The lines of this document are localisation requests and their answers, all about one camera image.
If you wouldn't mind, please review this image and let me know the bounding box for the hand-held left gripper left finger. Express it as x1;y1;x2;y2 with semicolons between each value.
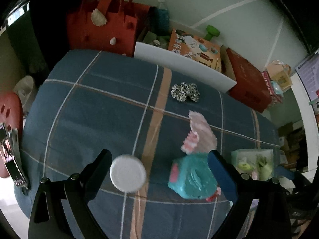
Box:
28;149;112;239

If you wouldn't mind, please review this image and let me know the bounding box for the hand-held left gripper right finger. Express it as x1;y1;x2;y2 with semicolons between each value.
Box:
207;150;292;239

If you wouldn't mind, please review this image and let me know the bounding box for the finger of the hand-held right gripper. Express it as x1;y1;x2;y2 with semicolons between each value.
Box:
275;166;296;181

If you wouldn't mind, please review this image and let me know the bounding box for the yellow-green cloth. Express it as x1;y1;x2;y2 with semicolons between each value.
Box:
256;154;273;180

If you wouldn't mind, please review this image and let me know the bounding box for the clear storage box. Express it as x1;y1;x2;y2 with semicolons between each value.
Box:
230;149;275;182

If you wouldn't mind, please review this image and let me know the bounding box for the teal wet wipes pack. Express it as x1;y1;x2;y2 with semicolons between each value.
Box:
167;153;222;201

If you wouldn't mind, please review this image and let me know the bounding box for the pink fluffy towel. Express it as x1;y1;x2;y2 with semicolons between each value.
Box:
181;110;218;155

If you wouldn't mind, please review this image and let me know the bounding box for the white round jar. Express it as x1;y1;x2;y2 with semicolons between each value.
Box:
110;154;147;193

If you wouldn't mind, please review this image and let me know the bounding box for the brown cardboard box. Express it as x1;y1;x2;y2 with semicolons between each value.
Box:
278;122;306;170

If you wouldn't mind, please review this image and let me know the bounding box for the blue plaid bed sheet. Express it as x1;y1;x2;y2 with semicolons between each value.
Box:
14;49;281;239

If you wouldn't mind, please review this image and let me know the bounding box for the white cabinet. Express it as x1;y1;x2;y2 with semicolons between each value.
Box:
290;73;319;177

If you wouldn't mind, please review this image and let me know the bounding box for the leopard print scrunchie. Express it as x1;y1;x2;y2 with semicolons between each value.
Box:
171;82;200;104

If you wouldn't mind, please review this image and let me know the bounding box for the beige gift bag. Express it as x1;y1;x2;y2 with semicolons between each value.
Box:
265;60;292;91

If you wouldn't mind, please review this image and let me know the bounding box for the red cardboard box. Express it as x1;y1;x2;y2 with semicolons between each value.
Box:
225;47;273;114

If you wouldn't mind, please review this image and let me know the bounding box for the red plastic stool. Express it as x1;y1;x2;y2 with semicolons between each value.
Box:
0;91;24;178

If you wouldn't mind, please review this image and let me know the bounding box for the white plastic bag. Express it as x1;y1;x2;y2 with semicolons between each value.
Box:
13;75;35;105

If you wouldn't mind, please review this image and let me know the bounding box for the white storage bin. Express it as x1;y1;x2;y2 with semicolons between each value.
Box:
134;42;237;94

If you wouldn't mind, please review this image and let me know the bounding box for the orange toy box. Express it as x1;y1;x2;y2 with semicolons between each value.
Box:
167;28;222;72

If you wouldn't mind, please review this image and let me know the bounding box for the red tote bag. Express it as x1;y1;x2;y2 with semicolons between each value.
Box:
66;0;150;58

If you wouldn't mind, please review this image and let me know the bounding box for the green dumbbell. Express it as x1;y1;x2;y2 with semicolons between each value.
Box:
203;25;220;41

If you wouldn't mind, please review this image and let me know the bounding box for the blue liquid bottle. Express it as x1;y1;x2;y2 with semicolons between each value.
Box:
156;0;171;36

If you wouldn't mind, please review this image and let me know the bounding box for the wall calendar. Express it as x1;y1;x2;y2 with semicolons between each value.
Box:
295;52;319;100

